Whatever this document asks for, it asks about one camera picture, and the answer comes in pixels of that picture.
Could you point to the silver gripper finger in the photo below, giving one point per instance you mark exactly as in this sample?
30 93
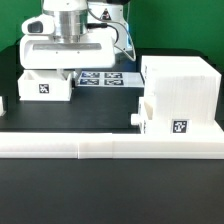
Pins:
67 73

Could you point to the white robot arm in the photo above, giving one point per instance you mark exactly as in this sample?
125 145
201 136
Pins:
62 38

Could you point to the white L-shaped fence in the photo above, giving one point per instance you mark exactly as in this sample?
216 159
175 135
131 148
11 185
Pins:
209 145

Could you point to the white drawer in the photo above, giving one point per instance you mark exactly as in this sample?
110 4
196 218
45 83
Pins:
143 118
44 85

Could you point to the white marker tag plate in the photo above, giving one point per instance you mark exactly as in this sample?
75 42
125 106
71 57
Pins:
111 79

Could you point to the white drawer cabinet box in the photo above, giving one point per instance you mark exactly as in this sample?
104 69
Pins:
185 92

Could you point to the white front drawer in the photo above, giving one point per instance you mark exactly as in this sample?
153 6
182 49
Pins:
143 118

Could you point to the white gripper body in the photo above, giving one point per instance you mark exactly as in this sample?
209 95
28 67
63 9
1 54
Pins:
42 52

